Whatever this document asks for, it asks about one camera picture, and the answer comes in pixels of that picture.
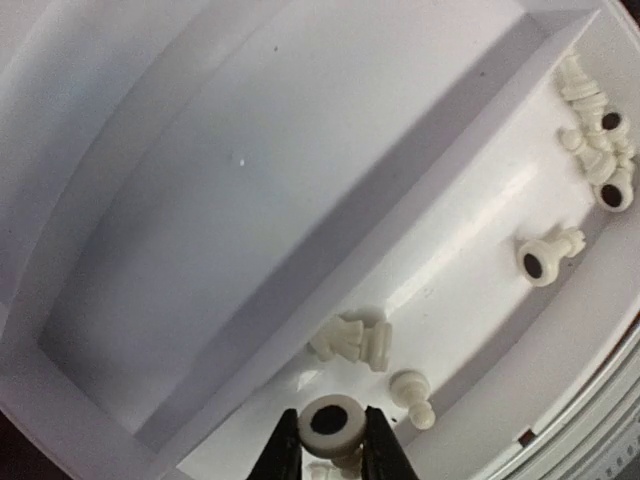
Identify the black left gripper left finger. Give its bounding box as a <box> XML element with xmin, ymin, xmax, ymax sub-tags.
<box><xmin>247</xmin><ymin>408</ymin><xmax>302</xmax><ymax>480</ymax></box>

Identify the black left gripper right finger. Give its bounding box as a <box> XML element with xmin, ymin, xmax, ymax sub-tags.
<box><xmin>362</xmin><ymin>406</ymin><xmax>418</xmax><ymax>480</ymax></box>

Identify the white piece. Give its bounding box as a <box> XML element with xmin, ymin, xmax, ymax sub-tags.
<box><xmin>298</xmin><ymin>394</ymin><xmax>366</xmax><ymax>459</ymax></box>

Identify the white pawn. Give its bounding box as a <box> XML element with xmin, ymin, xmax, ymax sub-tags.
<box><xmin>389</xmin><ymin>370</ymin><xmax>436</xmax><ymax>431</ymax></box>

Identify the white plastic compartment tray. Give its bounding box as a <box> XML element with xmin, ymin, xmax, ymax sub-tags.
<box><xmin>1</xmin><ymin>1</ymin><xmax>639</xmax><ymax>479</ymax></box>

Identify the white piece lying alone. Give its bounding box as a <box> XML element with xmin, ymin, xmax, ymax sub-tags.
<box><xmin>516</xmin><ymin>227</ymin><xmax>586</xmax><ymax>287</ymax></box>

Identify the front aluminium rail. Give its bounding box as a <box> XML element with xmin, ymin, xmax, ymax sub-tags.
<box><xmin>491</xmin><ymin>328</ymin><xmax>639</xmax><ymax>479</ymax></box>

